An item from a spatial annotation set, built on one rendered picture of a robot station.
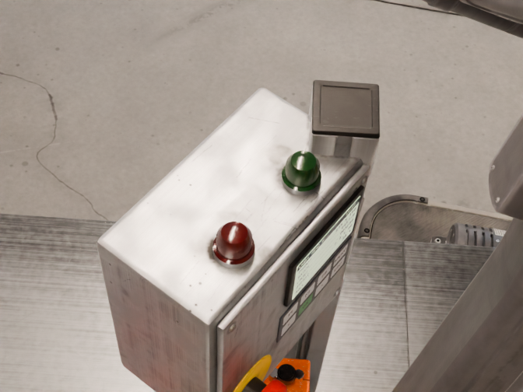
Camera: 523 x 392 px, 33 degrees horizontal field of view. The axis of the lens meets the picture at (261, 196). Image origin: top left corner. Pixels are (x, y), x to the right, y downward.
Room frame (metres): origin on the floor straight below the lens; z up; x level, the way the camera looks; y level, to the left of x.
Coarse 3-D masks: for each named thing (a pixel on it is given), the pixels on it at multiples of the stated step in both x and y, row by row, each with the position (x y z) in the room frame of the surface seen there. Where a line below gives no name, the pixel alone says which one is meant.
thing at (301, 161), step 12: (300, 156) 0.34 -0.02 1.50; (312, 156) 0.34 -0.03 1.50; (288, 168) 0.33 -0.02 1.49; (300, 168) 0.33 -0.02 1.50; (312, 168) 0.33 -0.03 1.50; (288, 180) 0.33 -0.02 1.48; (300, 180) 0.33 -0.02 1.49; (312, 180) 0.33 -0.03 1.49; (300, 192) 0.32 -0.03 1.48; (312, 192) 0.33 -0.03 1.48
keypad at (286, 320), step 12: (348, 240) 0.35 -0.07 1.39; (336, 252) 0.34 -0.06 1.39; (336, 264) 0.34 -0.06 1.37; (324, 276) 0.32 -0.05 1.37; (312, 288) 0.31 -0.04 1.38; (300, 300) 0.30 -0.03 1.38; (312, 300) 0.31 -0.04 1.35; (288, 312) 0.29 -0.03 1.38; (300, 312) 0.30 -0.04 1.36; (288, 324) 0.29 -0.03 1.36
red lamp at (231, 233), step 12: (228, 228) 0.28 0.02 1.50; (240, 228) 0.28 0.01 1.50; (216, 240) 0.28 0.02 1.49; (228, 240) 0.27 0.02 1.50; (240, 240) 0.27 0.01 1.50; (252, 240) 0.28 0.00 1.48; (216, 252) 0.27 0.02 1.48; (228, 252) 0.27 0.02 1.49; (240, 252) 0.27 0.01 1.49; (252, 252) 0.28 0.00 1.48; (228, 264) 0.27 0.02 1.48; (240, 264) 0.27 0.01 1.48
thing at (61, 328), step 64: (0, 256) 0.62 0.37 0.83; (64, 256) 0.63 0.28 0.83; (384, 256) 0.67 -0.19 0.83; (448, 256) 0.68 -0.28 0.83; (0, 320) 0.52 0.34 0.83; (64, 320) 0.53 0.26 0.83; (384, 320) 0.57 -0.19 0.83; (0, 384) 0.43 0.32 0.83; (64, 384) 0.44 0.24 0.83; (128, 384) 0.44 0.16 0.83; (320, 384) 0.47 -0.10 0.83; (384, 384) 0.47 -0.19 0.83
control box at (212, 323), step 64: (256, 128) 0.38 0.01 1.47; (192, 192) 0.32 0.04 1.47; (256, 192) 0.32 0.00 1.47; (320, 192) 0.33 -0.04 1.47; (128, 256) 0.27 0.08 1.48; (192, 256) 0.27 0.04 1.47; (256, 256) 0.28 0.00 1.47; (128, 320) 0.27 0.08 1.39; (192, 320) 0.23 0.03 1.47; (256, 320) 0.26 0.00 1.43; (192, 384) 0.23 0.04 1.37
